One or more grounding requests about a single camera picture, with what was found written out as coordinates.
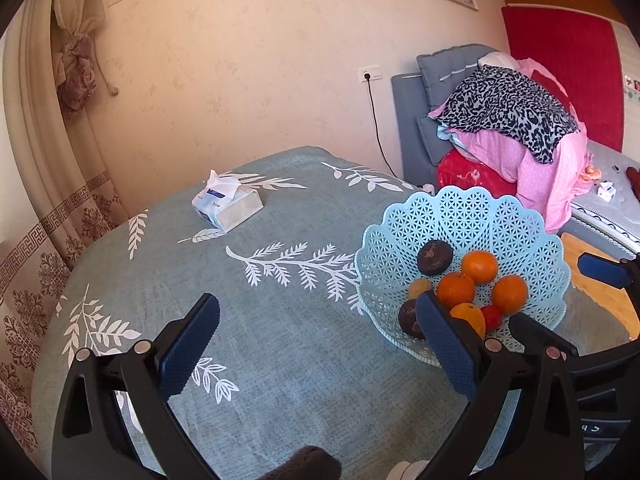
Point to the white pillow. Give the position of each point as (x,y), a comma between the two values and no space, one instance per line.
(497,60)

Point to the red tomato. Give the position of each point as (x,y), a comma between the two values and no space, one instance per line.
(491,316)

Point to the grey cushioned chair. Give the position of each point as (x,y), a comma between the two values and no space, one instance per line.
(407,125)

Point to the light blue lattice fruit basket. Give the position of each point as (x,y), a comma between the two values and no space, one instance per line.
(465,220)

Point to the dark brown fuzzy cloth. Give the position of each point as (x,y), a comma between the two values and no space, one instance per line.
(307,465)

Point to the white object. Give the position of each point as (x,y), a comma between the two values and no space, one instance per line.
(405,471)

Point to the white tissue pack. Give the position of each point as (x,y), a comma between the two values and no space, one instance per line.
(227,205)

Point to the red wall panel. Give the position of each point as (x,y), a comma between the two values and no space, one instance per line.
(565,60)

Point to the wall sticker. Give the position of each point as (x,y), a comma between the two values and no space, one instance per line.
(635,86)

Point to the white wall socket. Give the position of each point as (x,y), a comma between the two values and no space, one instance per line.
(370,73)

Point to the grey-green leaf print tablecloth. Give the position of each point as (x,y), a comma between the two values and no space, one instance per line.
(280,310)

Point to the dark brown round fruit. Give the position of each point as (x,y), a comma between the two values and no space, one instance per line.
(435,257)

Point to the dark red object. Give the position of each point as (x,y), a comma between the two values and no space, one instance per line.
(634,176)

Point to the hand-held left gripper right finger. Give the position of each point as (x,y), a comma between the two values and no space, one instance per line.
(447,345)

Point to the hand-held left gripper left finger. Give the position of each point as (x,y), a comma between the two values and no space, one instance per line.
(187,350)

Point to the red floral blanket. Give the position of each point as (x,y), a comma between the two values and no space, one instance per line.
(470,172)

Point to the large orange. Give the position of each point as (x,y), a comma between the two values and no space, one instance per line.
(510,294)
(480,266)
(470,316)
(455,289)

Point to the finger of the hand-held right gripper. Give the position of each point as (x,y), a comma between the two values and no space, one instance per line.
(542,332)
(602,269)

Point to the small white box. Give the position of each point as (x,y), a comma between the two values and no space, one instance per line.
(606,191)

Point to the beige patterned curtain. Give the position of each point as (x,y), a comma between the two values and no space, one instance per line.
(40,200)

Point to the small yellow-orange mandarin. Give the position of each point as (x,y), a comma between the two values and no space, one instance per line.
(419,287)

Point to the leopard print blanket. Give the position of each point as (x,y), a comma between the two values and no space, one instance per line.
(505,110)

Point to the grey bed mat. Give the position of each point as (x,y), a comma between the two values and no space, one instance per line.
(615,220)

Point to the pile of clothes on chair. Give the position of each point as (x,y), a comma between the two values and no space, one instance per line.
(550,180)

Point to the small orange doll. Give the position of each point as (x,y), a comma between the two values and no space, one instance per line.
(592,174)

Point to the curtain tieback with tassel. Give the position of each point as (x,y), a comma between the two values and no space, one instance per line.
(75,70)

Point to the large grey cushion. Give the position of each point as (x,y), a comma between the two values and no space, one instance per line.
(450,65)

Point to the small grey cushion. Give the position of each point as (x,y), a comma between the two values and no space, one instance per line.
(431,140)

